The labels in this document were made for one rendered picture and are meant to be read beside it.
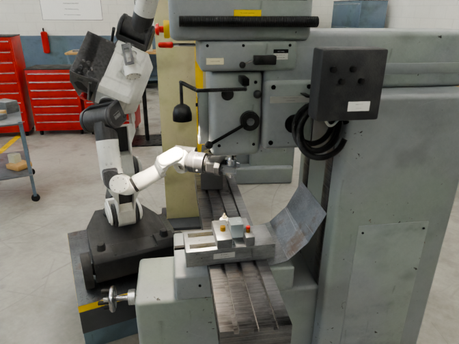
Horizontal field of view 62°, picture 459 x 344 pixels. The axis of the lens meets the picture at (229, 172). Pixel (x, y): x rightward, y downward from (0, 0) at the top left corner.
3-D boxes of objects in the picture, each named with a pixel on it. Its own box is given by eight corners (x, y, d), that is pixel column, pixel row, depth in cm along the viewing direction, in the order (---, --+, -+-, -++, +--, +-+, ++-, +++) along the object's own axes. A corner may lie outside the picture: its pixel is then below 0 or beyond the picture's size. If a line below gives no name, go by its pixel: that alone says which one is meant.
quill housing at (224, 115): (211, 158, 144) (210, 71, 131) (205, 141, 163) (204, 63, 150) (261, 156, 146) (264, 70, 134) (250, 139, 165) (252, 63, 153)
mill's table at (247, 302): (219, 351, 121) (218, 332, 118) (194, 185, 234) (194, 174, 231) (290, 343, 124) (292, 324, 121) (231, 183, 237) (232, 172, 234)
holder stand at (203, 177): (200, 190, 211) (199, 155, 203) (202, 173, 231) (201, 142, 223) (223, 189, 211) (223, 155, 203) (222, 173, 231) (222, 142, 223)
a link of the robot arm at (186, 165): (190, 165, 156) (164, 162, 159) (197, 178, 165) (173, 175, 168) (198, 142, 161) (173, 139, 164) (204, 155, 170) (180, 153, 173)
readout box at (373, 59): (317, 123, 115) (324, 49, 106) (307, 115, 123) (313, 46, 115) (380, 121, 117) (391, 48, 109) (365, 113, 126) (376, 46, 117)
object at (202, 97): (199, 144, 150) (197, 90, 142) (197, 141, 153) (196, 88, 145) (209, 144, 150) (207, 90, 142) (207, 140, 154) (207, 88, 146)
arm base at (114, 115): (91, 140, 164) (74, 122, 156) (101, 119, 171) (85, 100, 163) (121, 135, 159) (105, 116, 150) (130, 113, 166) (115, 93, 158)
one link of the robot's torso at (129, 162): (106, 179, 217) (94, 96, 202) (137, 175, 224) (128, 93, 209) (110, 188, 204) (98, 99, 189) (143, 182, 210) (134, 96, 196)
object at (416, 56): (264, 91, 136) (266, 31, 128) (251, 80, 156) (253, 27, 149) (469, 86, 147) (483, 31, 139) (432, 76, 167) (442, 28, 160)
